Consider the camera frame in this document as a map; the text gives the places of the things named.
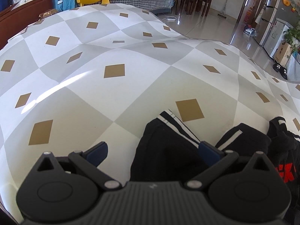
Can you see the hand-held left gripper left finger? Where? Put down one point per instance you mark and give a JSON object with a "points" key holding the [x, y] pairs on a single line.
{"points": [[98, 152]]}

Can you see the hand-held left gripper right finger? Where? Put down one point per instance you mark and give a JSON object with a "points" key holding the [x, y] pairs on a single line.
{"points": [[208, 153]]}

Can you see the black t-shirt red print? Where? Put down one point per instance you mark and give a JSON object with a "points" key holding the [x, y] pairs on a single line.
{"points": [[164, 150]]}

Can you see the checkered diamond pattern tablecloth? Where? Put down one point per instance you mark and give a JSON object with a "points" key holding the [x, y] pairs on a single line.
{"points": [[93, 98]]}

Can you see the grey covered side table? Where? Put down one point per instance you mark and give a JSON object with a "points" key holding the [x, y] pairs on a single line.
{"points": [[294, 68]]}

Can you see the cardboard box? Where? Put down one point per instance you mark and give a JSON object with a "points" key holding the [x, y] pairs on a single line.
{"points": [[282, 54]]}

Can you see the plastic bags on floor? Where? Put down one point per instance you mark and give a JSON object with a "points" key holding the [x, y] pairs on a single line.
{"points": [[250, 31]]}

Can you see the broom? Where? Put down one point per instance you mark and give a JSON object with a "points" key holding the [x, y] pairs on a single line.
{"points": [[221, 15]]}

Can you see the white small fridge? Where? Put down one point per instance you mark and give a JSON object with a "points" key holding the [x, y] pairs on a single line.
{"points": [[279, 32]]}

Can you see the white power strip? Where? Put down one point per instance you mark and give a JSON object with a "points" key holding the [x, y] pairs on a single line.
{"points": [[169, 18]]}

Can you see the potted vine plant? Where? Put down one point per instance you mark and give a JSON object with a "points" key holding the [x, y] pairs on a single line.
{"points": [[293, 34]]}

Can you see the brown patterned packet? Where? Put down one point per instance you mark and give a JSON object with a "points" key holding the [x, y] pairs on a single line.
{"points": [[48, 13]]}

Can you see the brown wooden cabinet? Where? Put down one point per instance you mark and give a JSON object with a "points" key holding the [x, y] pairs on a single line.
{"points": [[21, 21]]}

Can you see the silver refrigerator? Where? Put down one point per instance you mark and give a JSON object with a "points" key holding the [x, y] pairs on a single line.
{"points": [[271, 11]]}

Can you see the houndstooth sofa bed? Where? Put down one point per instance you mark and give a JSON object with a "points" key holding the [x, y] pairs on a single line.
{"points": [[140, 1]]}

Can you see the orange fridge magnet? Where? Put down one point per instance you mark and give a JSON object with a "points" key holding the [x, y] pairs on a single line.
{"points": [[286, 1]]}

